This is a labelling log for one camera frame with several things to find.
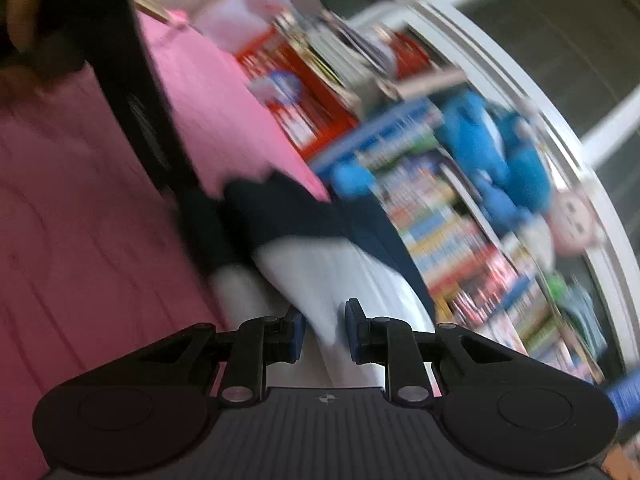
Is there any person's left hand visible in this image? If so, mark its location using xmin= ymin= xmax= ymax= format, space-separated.
xmin=0 ymin=0 xmax=46 ymax=56

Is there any pink towel blanket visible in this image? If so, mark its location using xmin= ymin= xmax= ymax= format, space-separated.
xmin=0 ymin=7 xmax=331 ymax=476

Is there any white window frame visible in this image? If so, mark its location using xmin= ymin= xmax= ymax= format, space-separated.
xmin=375 ymin=0 xmax=640 ymax=361

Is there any pink plush doll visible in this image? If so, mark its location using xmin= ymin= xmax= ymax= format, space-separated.
xmin=520 ymin=185 xmax=608 ymax=261

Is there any white bag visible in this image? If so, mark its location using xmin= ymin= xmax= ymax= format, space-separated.
xmin=192 ymin=0 xmax=281 ymax=53

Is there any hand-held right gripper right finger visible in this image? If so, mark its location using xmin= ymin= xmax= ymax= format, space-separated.
xmin=344 ymin=299 xmax=511 ymax=406

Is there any large red plastic crate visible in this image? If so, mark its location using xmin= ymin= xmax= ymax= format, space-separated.
xmin=235 ymin=35 xmax=358 ymax=158

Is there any round blue paper fan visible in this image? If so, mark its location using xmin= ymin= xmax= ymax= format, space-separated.
xmin=250 ymin=67 xmax=306 ymax=111

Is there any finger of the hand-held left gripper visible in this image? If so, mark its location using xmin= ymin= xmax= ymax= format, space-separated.
xmin=175 ymin=185 xmax=243 ymax=281

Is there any blue plush ball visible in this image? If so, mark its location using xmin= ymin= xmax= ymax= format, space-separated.
xmin=330 ymin=162 xmax=376 ymax=198

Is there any stack of magazines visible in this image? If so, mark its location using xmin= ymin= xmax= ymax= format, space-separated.
xmin=272 ymin=10 xmax=396 ymax=111

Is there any white and navy jacket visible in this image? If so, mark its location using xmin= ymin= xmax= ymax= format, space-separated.
xmin=210 ymin=177 xmax=441 ymax=396

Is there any row of colourful books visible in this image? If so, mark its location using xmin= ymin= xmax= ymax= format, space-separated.
xmin=307 ymin=95 xmax=606 ymax=386

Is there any blue plush toy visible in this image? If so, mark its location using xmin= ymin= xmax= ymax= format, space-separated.
xmin=435 ymin=87 xmax=553 ymax=226

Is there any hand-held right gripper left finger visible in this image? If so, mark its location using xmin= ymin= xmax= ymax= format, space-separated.
xmin=137 ymin=305 xmax=307 ymax=406

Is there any green plush toy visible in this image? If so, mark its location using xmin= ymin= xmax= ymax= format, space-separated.
xmin=545 ymin=272 xmax=568 ymax=301

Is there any stack of teal cloth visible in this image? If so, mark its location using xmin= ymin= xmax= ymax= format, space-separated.
xmin=560 ymin=280 xmax=608 ymax=358

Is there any beige wooden board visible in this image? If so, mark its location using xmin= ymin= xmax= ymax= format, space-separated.
xmin=382 ymin=69 xmax=468 ymax=100

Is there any small red plastic basket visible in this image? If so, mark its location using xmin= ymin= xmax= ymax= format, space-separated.
xmin=390 ymin=32 xmax=431 ymax=78

